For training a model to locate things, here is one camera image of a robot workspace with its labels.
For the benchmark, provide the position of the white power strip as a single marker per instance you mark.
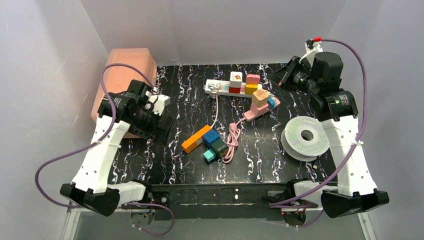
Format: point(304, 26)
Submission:
point(221, 87)

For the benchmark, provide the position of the dark green socket cube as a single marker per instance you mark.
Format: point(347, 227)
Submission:
point(220, 148)

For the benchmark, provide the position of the pink charger plug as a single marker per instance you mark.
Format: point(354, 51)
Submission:
point(253, 79)

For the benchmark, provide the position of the white filament spool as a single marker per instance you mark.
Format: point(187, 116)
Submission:
point(304, 139)

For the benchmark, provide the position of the tan yellow charger plug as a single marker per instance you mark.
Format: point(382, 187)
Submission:
point(260, 97)

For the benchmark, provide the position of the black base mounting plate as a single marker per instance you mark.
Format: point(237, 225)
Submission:
point(217, 201)

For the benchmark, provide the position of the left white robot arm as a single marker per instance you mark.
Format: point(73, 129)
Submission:
point(90, 188)

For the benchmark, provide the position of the pink power strip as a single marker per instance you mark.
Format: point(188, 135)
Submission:
point(256, 112)

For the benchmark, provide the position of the blue plug with white cable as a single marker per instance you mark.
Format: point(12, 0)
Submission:
point(271, 102)

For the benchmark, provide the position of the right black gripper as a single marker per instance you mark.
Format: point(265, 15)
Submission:
point(291, 74)

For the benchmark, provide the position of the teal white charger plug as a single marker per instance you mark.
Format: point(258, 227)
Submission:
point(209, 156)

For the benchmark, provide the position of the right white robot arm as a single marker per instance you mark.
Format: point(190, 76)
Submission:
point(350, 189)

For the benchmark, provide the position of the orange socket cube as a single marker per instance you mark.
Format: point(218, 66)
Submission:
point(195, 140)

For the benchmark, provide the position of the white red charger plug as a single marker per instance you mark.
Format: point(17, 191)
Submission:
point(235, 82)

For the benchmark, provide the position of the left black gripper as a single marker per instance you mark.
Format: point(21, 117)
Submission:
point(158, 122)

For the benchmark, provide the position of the pink translucent storage box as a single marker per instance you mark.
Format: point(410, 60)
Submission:
point(118, 78)

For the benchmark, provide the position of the blue socket cube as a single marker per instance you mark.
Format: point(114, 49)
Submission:
point(210, 137)

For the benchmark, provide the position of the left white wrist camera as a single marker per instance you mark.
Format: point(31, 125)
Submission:
point(158, 102)

